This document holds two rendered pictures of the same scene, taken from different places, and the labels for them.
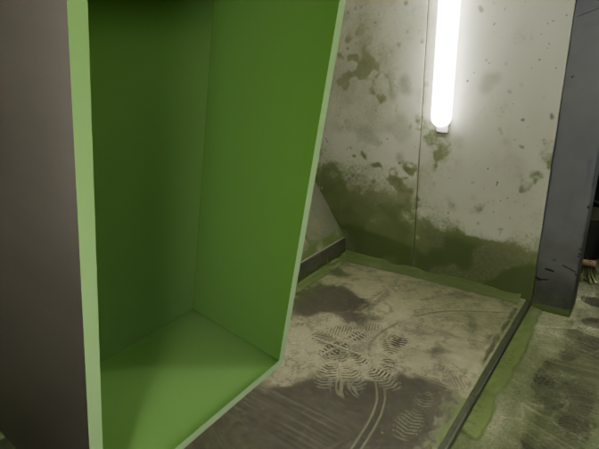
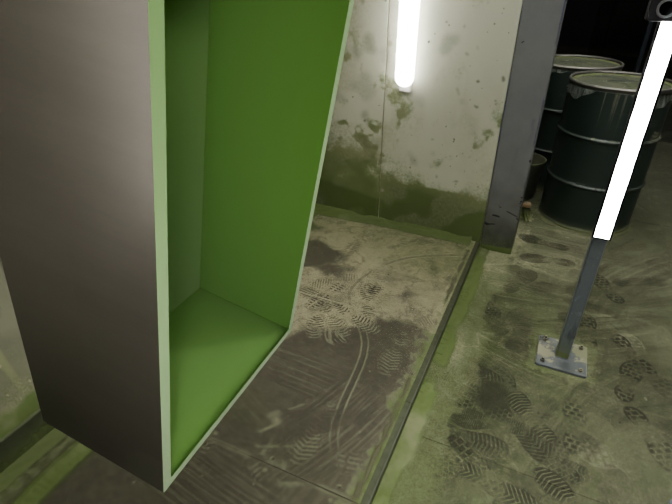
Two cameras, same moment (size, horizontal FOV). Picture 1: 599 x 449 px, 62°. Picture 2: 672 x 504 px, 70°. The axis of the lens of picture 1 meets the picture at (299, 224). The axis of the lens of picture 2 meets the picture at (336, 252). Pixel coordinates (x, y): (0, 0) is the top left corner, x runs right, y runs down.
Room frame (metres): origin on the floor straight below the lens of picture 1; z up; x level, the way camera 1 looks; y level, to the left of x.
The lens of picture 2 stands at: (-0.01, 0.15, 1.46)
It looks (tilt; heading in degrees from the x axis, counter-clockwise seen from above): 31 degrees down; 349
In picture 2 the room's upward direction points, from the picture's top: straight up
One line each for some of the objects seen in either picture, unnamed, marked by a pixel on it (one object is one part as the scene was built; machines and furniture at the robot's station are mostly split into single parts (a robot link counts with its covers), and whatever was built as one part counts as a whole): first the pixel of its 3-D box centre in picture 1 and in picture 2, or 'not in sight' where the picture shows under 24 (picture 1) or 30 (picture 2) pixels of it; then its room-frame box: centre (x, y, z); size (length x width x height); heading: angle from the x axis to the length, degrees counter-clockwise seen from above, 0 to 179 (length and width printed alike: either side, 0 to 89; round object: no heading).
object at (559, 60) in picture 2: not in sight; (578, 63); (3.17, -2.22, 0.86); 0.54 x 0.54 x 0.01
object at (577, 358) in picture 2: not in sight; (561, 355); (1.32, -1.11, 0.01); 0.20 x 0.20 x 0.01; 54
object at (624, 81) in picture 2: not in sight; (621, 82); (2.53, -2.07, 0.86); 0.54 x 0.54 x 0.01
